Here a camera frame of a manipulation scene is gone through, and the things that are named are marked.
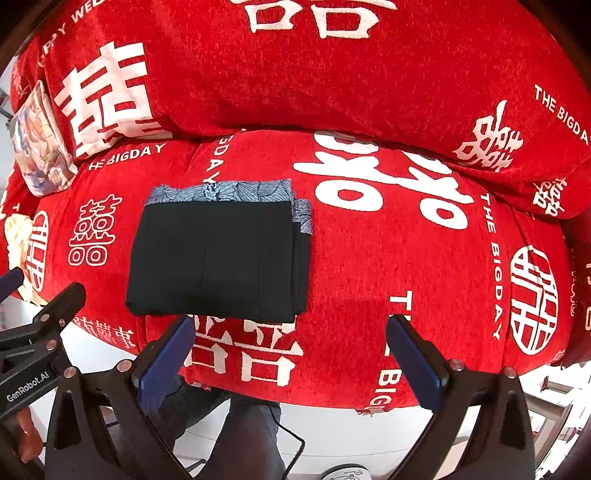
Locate pale yellow cloth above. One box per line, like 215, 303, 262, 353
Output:
0, 215, 47, 306

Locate red printed sofa seat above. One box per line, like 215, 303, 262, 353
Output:
0, 129, 578, 412

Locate printed picture pillow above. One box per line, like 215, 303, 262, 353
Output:
9, 80, 79, 198

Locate person's right leg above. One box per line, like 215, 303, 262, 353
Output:
196, 394, 286, 480

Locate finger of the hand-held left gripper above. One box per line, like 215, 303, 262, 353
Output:
0, 282, 88, 344
0, 267, 25, 303

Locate person's leg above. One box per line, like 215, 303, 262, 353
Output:
196, 394, 286, 480
150, 376, 229, 455

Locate grey furniture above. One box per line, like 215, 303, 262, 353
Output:
524, 369, 591, 460

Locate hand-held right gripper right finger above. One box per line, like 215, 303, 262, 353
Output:
385, 315, 536, 480

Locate black cable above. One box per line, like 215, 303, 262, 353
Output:
269, 405, 306, 477

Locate person's left leg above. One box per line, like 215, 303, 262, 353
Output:
150, 376, 229, 455

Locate person's left hand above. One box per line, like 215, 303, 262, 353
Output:
0, 407, 45, 465

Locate dark red cushion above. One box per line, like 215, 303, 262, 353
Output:
560, 217, 591, 370

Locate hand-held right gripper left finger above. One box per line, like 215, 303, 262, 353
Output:
45, 315, 197, 480

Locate black pants with patterned waistband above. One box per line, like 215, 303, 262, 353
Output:
126, 179, 315, 324

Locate red printed sofa back cushion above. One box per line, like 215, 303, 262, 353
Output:
9, 0, 591, 221

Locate white shoe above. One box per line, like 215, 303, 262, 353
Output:
321, 463, 373, 480

